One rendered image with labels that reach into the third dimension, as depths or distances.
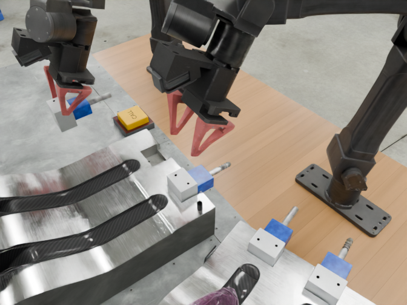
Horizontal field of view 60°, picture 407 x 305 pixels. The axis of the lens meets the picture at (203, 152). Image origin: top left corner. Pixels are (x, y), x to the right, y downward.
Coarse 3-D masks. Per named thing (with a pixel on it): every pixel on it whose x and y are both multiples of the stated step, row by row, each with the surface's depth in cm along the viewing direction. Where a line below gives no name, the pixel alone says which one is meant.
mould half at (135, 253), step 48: (144, 144) 75; (0, 192) 61; (48, 192) 65; (144, 192) 66; (0, 240) 53; (144, 240) 59; (192, 240) 66; (0, 288) 48; (48, 288) 49; (96, 288) 56
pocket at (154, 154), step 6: (156, 144) 75; (144, 150) 74; (150, 150) 75; (156, 150) 76; (144, 156) 75; (150, 156) 76; (156, 156) 76; (162, 156) 75; (150, 162) 75; (156, 162) 75
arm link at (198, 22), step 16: (176, 0) 46; (192, 0) 45; (208, 0) 46; (224, 0) 48; (256, 0) 42; (272, 0) 42; (176, 16) 46; (192, 16) 46; (208, 16) 47; (224, 16) 46; (240, 16) 44; (256, 16) 44; (176, 32) 48; (192, 32) 47; (208, 32) 47; (256, 32) 46
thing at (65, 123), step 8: (104, 96) 79; (48, 104) 74; (56, 104) 74; (80, 104) 76; (88, 104) 76; (56, 112) 72; (72, 112) 74; (80, 112) 76; (88, 112) 77; (56, 120) 74; (64, 120) 74; (72, 120) 75; (64, 128) 75
